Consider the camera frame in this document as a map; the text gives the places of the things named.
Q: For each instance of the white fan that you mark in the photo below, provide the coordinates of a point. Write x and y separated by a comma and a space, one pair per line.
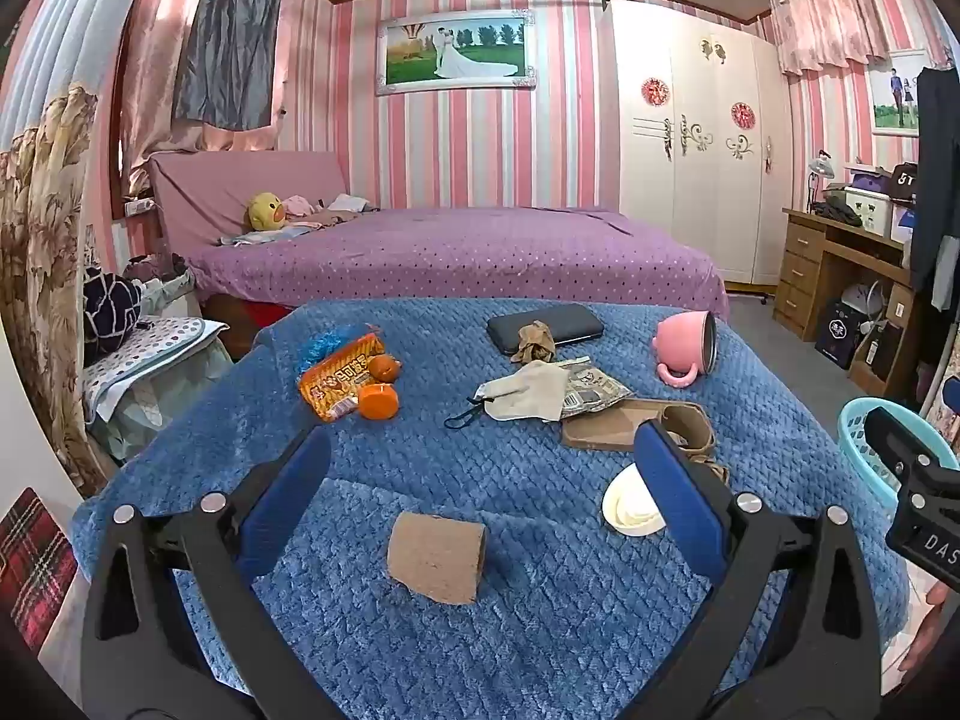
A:
859, 300

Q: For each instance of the white plastic lid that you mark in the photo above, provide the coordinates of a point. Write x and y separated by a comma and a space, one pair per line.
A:
624, 506

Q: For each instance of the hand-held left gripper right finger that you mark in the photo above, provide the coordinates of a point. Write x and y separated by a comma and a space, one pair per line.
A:
679, 487

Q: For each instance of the grey curtain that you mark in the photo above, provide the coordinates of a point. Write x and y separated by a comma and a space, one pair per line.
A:
225, 45

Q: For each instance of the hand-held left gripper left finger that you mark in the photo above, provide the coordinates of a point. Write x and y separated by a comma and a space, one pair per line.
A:
289, 480

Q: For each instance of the small orange tangerine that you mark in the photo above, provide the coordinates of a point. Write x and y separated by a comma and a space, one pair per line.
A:
385, 368

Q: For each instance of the black lettered bag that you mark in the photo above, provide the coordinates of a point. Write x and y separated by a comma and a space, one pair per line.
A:
905, 181

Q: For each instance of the orange snack packet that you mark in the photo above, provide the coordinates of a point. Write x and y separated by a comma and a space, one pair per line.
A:
337, 382

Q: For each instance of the dark hanging jacket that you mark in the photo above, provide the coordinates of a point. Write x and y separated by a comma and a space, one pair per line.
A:
937, 165

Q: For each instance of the brown cardboard tube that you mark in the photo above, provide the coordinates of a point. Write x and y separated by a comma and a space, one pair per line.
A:
435, 559

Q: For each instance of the blue crinkled wrapper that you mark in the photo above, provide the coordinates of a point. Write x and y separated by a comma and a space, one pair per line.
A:
322, 345

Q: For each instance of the blue fleece blanket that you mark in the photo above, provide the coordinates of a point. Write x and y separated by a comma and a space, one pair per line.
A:
525, 600

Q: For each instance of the beige floral curtain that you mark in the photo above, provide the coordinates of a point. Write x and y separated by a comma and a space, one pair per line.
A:
37, 240

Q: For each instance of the wooden desk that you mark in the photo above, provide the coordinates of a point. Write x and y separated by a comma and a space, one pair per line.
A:
802, 270

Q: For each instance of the beige face mask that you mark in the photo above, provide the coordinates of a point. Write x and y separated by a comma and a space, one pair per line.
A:
525, 390

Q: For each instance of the tan phone case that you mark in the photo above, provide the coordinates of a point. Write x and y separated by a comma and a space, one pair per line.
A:
600, 431

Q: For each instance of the pink mug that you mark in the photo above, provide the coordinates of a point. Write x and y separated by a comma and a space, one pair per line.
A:
679, 341

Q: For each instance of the pink floral valance curtain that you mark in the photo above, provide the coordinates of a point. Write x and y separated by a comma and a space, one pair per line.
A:
832, 22

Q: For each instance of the small couple photo poster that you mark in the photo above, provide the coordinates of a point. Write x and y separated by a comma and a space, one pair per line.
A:
896, 94

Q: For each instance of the polka dot cushion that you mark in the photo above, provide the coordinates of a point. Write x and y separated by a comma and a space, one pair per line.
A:
157, 349

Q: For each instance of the white storage box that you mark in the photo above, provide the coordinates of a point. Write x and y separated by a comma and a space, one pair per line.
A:
870, 214

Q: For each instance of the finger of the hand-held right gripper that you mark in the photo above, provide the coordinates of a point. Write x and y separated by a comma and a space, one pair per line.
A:
896, 431

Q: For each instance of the desk lamp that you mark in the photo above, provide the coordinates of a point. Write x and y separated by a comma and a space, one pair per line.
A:
821, 169

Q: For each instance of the black paper bag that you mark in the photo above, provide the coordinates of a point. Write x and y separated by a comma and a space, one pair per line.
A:
836, 334

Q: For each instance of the pile of clothes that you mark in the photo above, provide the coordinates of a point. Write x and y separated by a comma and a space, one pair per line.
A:
330, 210

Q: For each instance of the red plaid cloth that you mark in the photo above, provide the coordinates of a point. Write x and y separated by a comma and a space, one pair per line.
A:
34, 562

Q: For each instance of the grey printed snack bag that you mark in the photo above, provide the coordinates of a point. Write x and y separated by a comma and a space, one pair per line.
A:
596, 390

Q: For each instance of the navy patterned bag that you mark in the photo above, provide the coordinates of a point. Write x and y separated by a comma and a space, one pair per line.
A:
112, 307

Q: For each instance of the large orange tangerine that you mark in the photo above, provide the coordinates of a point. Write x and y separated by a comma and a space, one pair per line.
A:
377, 402

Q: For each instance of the yellow duck plush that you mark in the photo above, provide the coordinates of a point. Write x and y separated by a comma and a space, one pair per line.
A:
265, 211

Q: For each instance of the dark cloth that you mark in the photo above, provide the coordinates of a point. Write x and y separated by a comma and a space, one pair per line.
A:
836, 211

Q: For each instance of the pink satin curtain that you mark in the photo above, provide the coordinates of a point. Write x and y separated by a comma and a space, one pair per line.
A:
154, 75

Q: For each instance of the purple dotted bed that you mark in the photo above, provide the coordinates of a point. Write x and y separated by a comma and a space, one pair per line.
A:
450, 255

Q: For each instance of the cream wardrobe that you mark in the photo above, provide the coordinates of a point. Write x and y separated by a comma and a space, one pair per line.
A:
690, 187

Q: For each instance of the brown paper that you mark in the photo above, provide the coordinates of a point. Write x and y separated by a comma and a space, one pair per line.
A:
536, 341

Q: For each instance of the pink covered headboard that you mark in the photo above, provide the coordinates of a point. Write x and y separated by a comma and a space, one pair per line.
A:
210, 187

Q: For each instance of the purple box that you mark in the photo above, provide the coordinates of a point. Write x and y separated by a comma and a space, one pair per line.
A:
870, 180

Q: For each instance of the black phone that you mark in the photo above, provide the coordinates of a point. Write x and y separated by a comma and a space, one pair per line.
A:
574, 322

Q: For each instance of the teal plastic basket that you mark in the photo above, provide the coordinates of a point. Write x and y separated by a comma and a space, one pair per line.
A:
855, 450

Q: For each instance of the framed wedding picture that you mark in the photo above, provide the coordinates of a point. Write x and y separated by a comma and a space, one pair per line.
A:
457, 52

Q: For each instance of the person's right hand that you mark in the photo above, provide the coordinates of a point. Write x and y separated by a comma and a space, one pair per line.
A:
937, 630

